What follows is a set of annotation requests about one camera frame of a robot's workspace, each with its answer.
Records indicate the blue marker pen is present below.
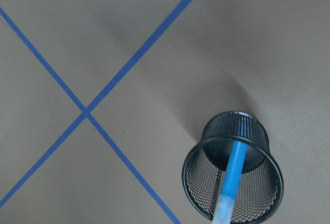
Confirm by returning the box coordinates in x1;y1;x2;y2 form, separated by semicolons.
212;141;248;224

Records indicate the blue tape line lengthwise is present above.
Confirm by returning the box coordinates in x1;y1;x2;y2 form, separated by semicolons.
0;0;213;209

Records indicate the black mesh cup right side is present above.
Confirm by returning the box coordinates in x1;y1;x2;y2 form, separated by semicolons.
181;111;284;223

